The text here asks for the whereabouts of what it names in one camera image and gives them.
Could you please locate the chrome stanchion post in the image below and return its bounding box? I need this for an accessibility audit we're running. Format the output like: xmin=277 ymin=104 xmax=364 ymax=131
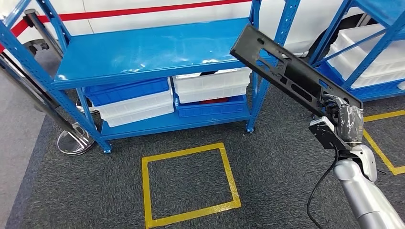
xmin=23 ymin=9 xmax=99 ymax=115
xmin=0 ymin=52 xmax=96 ymax=156

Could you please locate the black plastic frame part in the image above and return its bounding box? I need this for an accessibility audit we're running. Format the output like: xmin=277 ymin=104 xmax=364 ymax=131
xmin=230 ymin=24 xmax=364 ymax=122

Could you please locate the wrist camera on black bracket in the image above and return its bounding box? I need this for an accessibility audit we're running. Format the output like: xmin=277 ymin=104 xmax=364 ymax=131
xmin=309 ymin=116 xmax=352 ymax=151

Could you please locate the blue plastic bin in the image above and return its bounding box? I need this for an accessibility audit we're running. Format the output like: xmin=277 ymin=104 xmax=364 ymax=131
xmin=83 ymin=77 xmax=171 ymax=107
xmin=173 ymin=94 xmax=248 ymax=118

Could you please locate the white car with red stripe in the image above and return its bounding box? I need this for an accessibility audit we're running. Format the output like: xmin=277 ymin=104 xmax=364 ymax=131
xmin=0 ymin=0 xmax=379 ymax=61

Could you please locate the yellow floor tape square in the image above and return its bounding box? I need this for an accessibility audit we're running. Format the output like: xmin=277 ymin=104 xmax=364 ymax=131
xmin=362 ymin=110 xmax=405 ymax=176
xmin=141 ymin=143 xmax=242 ymax=229

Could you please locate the blue metal shelf with casters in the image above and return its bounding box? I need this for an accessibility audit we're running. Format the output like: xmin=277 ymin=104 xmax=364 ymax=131
xmin=308 ymin=0 xmax=405 ymax=102

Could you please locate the black camera cable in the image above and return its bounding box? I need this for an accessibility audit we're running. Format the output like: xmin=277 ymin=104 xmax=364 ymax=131
xmin=306 ymin=151 xmax=339 ymax=229

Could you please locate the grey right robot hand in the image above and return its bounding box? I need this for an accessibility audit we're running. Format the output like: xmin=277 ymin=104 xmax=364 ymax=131
xmin=321 ymin=94 xmax=364 ymax=145

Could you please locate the red object in bin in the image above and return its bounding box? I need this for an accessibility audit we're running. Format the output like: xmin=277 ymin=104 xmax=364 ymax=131
xmin=200 ymin=97 xmax=229 ymax=105

